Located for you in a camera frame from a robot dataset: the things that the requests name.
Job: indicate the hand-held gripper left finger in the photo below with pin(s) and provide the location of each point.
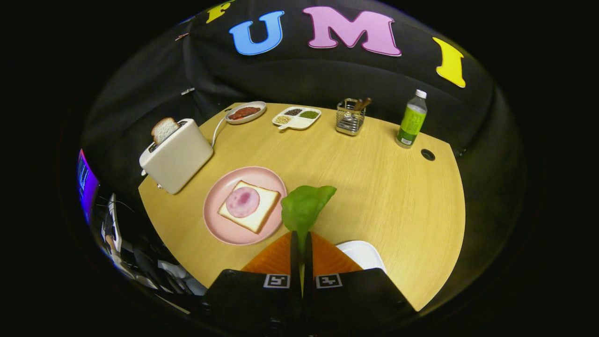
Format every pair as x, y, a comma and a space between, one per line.
252, 299

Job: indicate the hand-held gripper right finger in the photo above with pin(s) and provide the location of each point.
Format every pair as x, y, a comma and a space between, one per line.
355, 299

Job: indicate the green lettuce leaf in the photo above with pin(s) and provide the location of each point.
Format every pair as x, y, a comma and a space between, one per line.
304, 206

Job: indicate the toasted bread slice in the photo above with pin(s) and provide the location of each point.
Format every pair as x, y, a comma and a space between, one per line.
164, 130

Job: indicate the white flat plate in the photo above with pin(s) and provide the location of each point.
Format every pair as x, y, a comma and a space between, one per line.
362, 255

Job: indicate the pink round plate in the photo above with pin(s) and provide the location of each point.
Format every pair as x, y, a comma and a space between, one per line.
220, 229

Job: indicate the square white bread slice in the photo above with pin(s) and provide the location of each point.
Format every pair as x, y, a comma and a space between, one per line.
263, 215

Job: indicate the pink ham slice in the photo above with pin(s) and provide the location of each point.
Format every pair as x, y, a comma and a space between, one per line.
242, 202

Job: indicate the white toaster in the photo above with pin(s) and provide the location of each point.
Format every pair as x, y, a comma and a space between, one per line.
180, 161

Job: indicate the white and black equipment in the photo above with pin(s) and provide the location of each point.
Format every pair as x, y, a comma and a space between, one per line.
111, 224

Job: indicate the white divided tray with beans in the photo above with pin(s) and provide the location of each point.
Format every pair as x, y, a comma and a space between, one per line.
299, 123

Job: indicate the green label plastic bottle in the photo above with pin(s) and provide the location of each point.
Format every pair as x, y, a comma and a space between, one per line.
412, 124

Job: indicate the brown cooked meat piece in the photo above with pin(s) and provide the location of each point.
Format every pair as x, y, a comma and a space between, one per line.
243, 113

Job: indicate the white round plate with meat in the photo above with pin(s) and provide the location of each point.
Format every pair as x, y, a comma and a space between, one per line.
259, 106

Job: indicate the brown wooden utensil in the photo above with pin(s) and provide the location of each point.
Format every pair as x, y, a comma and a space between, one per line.
364, 103

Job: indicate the lit computer monitor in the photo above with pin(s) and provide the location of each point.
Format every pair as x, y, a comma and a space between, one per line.
86, 185

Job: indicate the black backdrop cloth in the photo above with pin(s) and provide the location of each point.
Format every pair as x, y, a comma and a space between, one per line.
327, 79

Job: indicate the red cloth clip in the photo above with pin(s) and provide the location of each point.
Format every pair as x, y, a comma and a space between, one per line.
182, 36

